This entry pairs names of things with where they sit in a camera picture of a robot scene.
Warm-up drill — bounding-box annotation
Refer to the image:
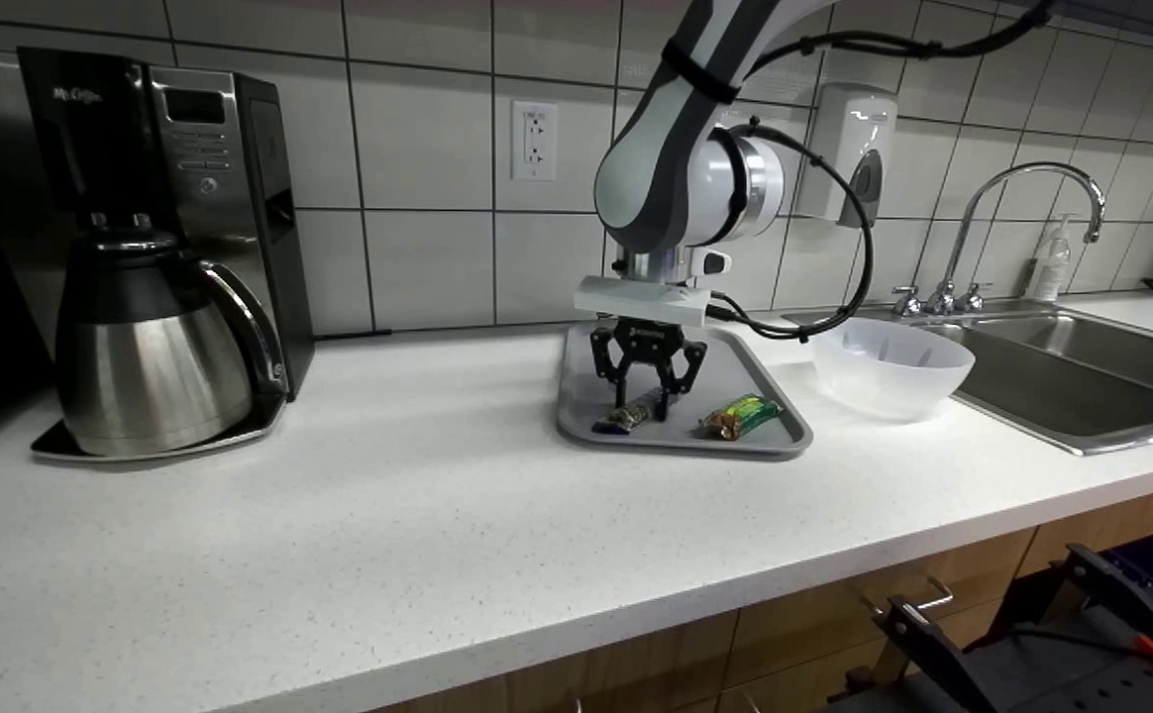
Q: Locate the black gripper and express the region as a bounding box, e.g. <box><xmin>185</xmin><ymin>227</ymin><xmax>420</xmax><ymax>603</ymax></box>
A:
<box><xmin>587</xmin><ymin>312</ymin><xmax>709</xmax><ymax>423</ymax></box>

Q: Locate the green snack bar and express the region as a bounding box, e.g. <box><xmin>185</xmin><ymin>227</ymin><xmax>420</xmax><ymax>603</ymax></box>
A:
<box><xmin>695</xmin><ymin>386</ymin><xmax>785</xmax><ymax>442</ymax></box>

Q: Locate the grey plastic tray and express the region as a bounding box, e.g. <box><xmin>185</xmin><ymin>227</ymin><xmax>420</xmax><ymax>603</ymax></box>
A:
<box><xmin>551</xmin><ymin>322</ymin><xmax>816</xmax><ymax>462</ymax></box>

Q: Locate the translucent white plastic bowl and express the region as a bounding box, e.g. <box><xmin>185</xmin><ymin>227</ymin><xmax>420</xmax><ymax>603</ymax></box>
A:
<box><xmin>809</xmin><ymin>312</ymin><xmax>980</xmax><ymax>426</ymax></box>

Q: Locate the wooden base cabinet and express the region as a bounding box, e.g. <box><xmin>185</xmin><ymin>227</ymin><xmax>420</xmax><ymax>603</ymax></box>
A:
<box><xmin>371</xmin><ymin>478</ymin><xmax>1153</xmax><ymax>713</ymax></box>

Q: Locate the black orange bar clamp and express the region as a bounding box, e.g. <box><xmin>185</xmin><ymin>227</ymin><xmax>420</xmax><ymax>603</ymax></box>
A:
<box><xmin>867</xmin><ymin>592</ymin><xmax>1003</xmax><ymax>713</ymax></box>
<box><xmin>1061</xmin><ymin>537</ymin><xmax>1153</xmax><ymax>697</ymax></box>

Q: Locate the chrome gooseneck faucet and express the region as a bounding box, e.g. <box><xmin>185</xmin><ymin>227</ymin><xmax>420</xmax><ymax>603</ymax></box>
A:
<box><xmin>927</xmin><ymin>157</ymin><xmax>1112</xmax><ymax>315</ymax></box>

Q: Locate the clear dish soap bottle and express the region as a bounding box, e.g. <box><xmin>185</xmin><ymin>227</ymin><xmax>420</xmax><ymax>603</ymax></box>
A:
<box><xmin>1024</xmin><ymin>212</ymin><xmax>1083</xmax><ymax>306</ymax></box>

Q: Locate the stainless steel sink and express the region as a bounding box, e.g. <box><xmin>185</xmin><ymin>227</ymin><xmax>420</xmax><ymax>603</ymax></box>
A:
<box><xmin>914</xmin><ymin>297</ymin><xmax>1153</xmax><ymax>459</ymax></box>

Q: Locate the black steel coffee maker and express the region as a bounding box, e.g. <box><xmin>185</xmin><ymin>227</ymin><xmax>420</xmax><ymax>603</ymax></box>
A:
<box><xmin>13</xmin><ymin>44</ymin><xmax>317</xmax><ymax>468</ymax></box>

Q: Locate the stainless steel coffee carafe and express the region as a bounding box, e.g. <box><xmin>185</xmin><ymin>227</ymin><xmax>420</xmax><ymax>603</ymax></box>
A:
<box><xmin>50</xmin><ymin>235</ymin><xmax>291</xmax><ymax>459</ymax></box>

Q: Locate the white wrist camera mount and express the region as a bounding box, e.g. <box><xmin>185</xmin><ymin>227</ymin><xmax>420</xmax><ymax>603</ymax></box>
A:
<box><xmin>569</xmin><ymin>272</ymin><xmax>717</xmax><ymax>335</ymax></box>

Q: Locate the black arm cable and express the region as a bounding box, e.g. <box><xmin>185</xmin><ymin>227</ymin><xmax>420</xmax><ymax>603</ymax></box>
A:
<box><xmin>704</xmin><ymin>0</ymin><xmax>1061</xmax><ymax>343</ymax></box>

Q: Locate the white wall outlet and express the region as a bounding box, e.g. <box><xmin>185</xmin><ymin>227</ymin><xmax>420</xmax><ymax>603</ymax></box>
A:
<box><xmin>507</xmin><ymin>100</ymin><xmax>562</xmax><ymax>184</ymax></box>

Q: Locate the white wall soap dispenser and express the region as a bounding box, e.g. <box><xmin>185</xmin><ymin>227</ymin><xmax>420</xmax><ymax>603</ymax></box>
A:
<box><xmin>789</xmin><ymin>84</ymin><xmax>901</xmax><ymax>229</ymax></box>

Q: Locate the metal drawer handle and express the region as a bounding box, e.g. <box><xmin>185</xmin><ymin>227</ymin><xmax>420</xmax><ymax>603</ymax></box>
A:
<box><xmin>867</xmin><ymin>586</ymin><xmax>962</xmax><ymax>625</ymax></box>

